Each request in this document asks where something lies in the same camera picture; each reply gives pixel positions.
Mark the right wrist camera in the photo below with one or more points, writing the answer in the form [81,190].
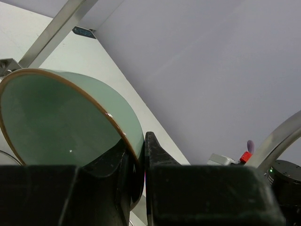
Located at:
[216,159]

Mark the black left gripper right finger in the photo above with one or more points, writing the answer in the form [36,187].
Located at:
[205,195]

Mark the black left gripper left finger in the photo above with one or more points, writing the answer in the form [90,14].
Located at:
[97,194]

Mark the pale green bowl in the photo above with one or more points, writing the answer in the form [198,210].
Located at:
[61,118]

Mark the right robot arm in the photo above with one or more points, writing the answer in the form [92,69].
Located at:
[285,180]

